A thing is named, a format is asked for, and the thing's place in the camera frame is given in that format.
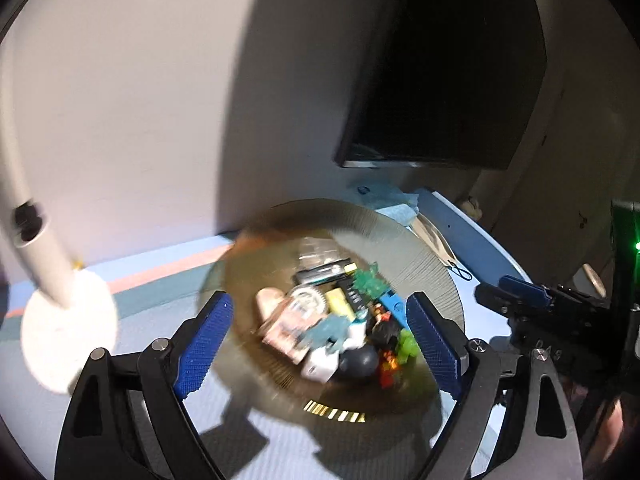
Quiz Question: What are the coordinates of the green frog toy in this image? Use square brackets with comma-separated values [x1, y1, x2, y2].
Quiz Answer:
[395, 328, 420, 365]

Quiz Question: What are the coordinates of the blue rectangular lighter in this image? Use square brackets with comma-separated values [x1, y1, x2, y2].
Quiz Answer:
[378, 289, 408, 328]

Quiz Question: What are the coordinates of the white coat boy figurine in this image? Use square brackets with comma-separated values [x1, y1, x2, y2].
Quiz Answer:
[337, 322, 378, 379]

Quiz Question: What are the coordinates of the pink oval tag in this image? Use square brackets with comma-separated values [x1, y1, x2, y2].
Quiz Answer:
[255, 287, 286, 328]

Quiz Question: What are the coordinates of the teal plastic leaf toy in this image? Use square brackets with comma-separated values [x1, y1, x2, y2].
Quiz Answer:
[352, 262, 392, 300]

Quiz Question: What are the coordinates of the light blue plastic toy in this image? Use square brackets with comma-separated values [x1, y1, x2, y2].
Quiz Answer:
[298, 314, 350, 354]

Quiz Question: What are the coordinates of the pink small carton box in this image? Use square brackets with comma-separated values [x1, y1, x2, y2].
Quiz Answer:
[259, 290, 328, 365]

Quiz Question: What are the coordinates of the white charger plug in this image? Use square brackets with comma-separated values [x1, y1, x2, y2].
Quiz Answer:
[300, 347, 340, 384]

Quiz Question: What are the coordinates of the black lighter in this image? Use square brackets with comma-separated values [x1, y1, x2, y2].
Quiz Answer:
[294, 258, 358, 285]

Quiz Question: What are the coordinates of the black haired doll figure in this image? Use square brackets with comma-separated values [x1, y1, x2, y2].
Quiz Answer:
[367, 310, 402, 350]

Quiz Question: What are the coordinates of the clear plastic box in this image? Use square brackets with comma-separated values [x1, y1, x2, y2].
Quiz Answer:
[298, 236, 341, 266]

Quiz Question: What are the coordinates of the person right hand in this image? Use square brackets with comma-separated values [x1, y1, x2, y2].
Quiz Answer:
[584, 394, 637, 471]

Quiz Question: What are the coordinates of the amber glass bowl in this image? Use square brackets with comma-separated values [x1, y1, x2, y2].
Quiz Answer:
[212, 200, 464, 422]

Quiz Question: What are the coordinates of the white desk lamp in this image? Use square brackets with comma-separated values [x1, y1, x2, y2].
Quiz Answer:
[1, 66, 118, 394]

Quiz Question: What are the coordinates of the blue face mask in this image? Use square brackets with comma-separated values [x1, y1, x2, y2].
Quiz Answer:
[356, 182, 419, 228]

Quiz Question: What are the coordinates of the black computer monitor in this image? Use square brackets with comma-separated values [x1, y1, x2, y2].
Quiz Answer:
[334, 0, 547, 170]

